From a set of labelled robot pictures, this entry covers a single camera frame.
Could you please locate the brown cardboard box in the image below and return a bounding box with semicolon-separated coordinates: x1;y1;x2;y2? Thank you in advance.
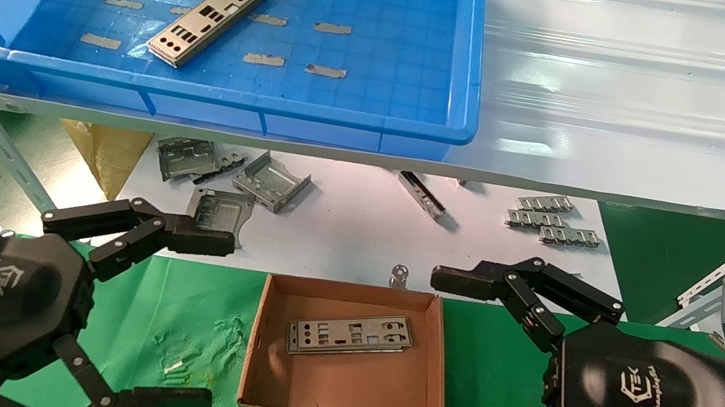
235;264;466;407

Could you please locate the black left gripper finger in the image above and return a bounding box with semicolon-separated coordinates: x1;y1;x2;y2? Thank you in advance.
33;182;241;303
0;323;221;407

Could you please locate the ladder-shaped metal clip strip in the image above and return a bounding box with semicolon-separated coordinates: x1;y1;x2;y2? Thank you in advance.
504;206;569;236
516;189;575;219

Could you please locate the flat grey metal cover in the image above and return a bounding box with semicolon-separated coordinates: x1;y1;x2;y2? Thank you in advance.
180;184;256;251

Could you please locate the white paper sheet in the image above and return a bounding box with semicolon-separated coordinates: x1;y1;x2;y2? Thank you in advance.
90;120;647;337

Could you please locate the narrow dark metal strip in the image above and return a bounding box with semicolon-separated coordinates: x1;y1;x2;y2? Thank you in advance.
392;170;452;222

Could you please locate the small metal shield group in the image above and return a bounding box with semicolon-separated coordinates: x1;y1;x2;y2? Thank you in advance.
538;222;604;253

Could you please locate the silver perforated shield plate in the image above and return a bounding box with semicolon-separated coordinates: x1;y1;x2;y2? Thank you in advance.
283;297;418;375
144;0;265;81

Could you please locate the grey stamped metal bracket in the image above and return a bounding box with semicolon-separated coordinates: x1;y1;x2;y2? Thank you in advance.
151;133;247;195

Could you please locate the U-shaped grey metal bracket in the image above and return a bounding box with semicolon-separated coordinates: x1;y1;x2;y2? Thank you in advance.
227;146;315;218

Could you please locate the blue plastic tray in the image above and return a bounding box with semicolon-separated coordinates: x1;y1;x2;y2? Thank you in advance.
0;0;501;172

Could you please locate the green table cloth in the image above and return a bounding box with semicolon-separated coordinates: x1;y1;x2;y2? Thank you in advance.
0;218;725;407

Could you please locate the yellow woven sack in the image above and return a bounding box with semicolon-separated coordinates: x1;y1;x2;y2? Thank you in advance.
49;118;154;206

